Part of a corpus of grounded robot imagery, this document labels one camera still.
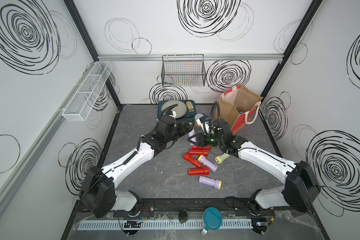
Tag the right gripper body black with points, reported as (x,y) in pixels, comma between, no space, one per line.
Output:
(209,139)

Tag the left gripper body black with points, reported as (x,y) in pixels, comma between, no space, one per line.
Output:
(177,132)

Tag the red flashlight top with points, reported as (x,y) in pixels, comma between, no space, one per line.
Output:
(194,147)

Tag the red flashlight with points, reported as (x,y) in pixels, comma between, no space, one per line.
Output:
(199,171)
(194,147)
(199,152)

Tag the brown jute tote bag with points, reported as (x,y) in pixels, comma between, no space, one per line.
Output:
(239,107)

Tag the red flashlight diagonal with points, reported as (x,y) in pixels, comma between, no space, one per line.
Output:
(192,160)

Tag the purple flashlight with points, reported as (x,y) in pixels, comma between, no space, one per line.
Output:
(210,182)
(191,137)
(203,160)

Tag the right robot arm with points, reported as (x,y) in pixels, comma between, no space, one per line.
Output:
(300,186)

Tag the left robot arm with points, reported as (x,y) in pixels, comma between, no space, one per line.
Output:
(99,192)

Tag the light green flashlight lower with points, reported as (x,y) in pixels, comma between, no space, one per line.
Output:
(221,158)

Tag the grey round plate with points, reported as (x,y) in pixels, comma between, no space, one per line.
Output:
(177,112)

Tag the dark teal tray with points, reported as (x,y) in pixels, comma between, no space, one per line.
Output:
(187,117)

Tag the small orange can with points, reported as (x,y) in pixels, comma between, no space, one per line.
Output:
(199,119)

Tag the red flashlight bottom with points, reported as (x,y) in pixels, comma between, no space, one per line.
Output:
(199,171)

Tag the purple flashlight bottom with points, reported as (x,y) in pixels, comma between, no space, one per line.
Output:
(210,182)

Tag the teal round lid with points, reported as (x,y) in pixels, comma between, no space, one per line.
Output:
(212,220)

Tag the black round knob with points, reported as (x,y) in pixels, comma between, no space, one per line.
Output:
(183,216)

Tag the black wire wall basket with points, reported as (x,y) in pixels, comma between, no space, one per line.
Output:
(183,70)

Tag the white wire wall shelf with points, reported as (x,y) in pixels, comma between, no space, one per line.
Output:
(85,97)

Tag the white slotted cable duct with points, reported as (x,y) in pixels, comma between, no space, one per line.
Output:
(109,225)

